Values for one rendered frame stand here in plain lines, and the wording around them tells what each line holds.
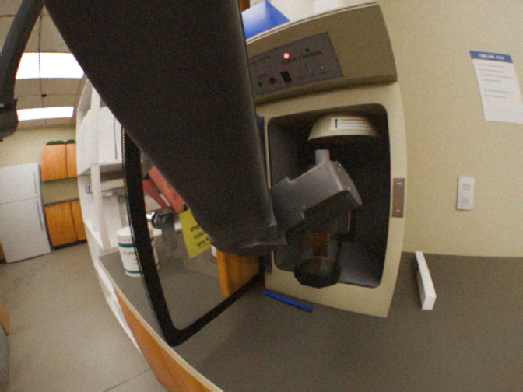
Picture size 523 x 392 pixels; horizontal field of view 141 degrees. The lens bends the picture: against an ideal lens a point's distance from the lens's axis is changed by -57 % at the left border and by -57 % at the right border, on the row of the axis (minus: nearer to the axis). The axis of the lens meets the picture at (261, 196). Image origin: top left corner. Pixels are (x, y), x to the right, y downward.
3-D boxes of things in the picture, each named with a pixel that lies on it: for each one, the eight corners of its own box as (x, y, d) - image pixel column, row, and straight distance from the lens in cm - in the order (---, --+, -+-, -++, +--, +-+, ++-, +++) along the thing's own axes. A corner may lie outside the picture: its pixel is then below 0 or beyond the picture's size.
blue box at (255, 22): (258, 64, 54) (257, 35, 59) (296, 51, 49) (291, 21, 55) (229, 50, 47) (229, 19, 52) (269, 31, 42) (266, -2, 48)
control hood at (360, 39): (254, 105, 52) (252, 68, 56) (398, 80, 42) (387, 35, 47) (218, 95, 44) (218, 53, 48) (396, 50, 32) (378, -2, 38)
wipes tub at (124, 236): (150, 259, 88) (143, 222, 84) (166, 268, 77) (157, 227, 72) (121, 268, 85) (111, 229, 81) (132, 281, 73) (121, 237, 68)
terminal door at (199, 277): (265, 275, 55) (255, 110, 50) (170, 351, 38) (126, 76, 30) (262, 274, 55) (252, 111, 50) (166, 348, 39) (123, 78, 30)
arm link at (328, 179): (210, 181, 24) (225, 257, 20) (290, 113, 19) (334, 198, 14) (275, 200, 32) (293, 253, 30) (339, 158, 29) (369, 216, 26)
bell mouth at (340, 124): (322, 145, 62) (321, 126, 63) (384, 141, 59) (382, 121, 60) (293, 139, 46) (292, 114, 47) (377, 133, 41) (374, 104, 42)
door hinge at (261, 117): (264, 271, 56) (255, 114, 51) (272, 273, 55) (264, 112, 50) (261, 273, 55) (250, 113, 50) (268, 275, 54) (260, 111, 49)
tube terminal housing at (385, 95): (304, 254, 78) (293, 44, 84) (395, 267, 72) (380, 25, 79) (265, 288, 59) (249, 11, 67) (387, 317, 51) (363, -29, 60)
